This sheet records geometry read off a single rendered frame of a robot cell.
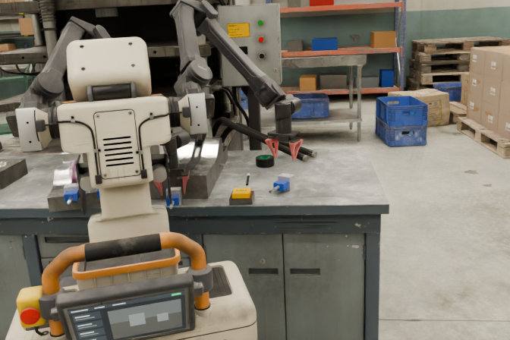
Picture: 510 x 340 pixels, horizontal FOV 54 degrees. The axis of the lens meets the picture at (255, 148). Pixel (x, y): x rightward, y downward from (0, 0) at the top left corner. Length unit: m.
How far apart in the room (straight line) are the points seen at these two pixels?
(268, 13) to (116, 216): 1.44
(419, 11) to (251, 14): 6.24
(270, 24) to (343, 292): 1.32
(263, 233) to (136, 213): 0.56
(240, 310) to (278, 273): 0.75
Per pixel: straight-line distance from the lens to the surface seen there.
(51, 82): 1.53
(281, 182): 1.80
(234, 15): 2.55
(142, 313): 1.06
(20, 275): 2.20
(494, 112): 5.55
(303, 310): 1.97
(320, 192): 1.82
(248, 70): 1.77
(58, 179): 2.00
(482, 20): 8.87
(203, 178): 1.78
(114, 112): 1.32
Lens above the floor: 1.44
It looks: 15 degrees down
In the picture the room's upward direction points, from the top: 3 degrees counter-clockwise
